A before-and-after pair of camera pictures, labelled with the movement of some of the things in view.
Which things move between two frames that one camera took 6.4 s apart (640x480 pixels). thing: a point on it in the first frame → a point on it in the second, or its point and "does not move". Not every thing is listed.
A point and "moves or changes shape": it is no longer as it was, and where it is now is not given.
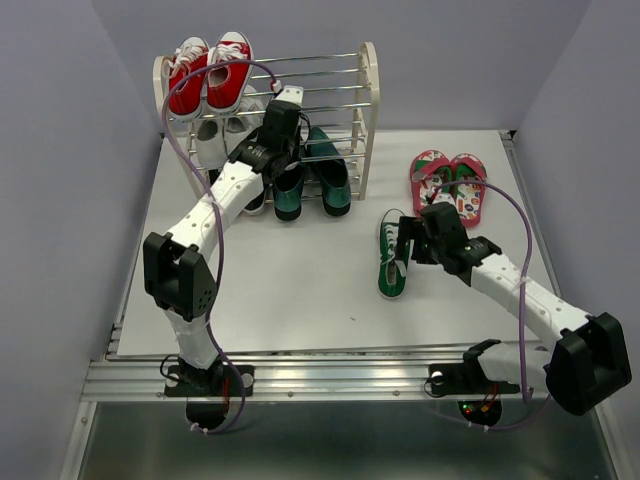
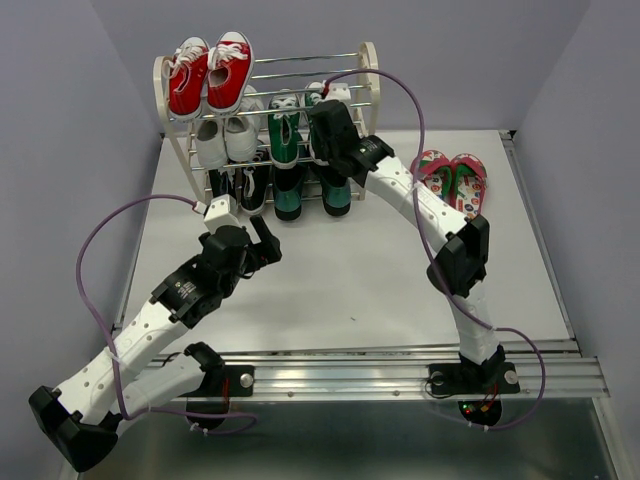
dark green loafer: x=332 y=172 does not move
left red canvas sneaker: x=191 y=55 does not move
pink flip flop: x=469 y=198 does not move
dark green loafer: x=288 y=188 does not move
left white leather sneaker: x=210 y=143 does not move
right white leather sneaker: x=241 y=125 does not move
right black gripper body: x=433 y=246 → x=321 y=150
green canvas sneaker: x=391 y=272 → x=310 y=100
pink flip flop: x=431 y=179 does not move
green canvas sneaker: x=304 y=130 moves or changes shape
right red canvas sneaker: x=227 y=85 does not move
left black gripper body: x=292 y=147 → x=228 y=285
